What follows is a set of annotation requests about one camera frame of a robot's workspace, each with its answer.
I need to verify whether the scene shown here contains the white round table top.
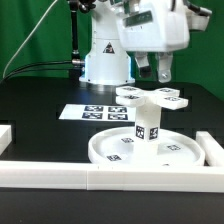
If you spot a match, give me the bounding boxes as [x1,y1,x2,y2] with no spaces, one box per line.
[88,126,205,167]

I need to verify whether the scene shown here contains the white marker sheet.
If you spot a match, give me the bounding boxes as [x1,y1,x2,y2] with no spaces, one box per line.
[59,104,136,122]

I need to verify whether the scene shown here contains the white left fence bar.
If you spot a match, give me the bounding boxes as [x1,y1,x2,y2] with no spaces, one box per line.
[0,125,12,155]

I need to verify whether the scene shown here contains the white fence bar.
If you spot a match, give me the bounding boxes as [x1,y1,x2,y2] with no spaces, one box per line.
[0,125,12,155]
[196,131,224,167]
[0,161,224,193]

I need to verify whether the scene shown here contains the black cable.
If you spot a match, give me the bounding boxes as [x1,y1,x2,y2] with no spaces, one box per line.
[0,59,75,84]

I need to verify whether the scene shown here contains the white front fence bar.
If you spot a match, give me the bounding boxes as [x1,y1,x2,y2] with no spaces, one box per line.
[0,161,224,193]

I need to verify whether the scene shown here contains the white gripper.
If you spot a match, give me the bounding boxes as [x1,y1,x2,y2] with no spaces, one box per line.
[114,0,189,83]

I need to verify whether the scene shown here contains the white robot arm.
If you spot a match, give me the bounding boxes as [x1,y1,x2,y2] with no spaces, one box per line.
[80,0,189,86]

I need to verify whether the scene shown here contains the grey cable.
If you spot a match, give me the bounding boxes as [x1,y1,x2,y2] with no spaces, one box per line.
[2,0,59,79]

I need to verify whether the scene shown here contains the white right fence bar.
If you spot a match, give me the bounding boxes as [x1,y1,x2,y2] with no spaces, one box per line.
[196,131,224,167]

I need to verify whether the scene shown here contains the white cross-shaped table base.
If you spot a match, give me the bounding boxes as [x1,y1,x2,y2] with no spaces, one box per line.
[116,86,188,110]

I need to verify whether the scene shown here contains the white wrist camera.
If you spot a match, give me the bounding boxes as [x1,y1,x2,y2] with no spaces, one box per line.
[186,4,212,31]

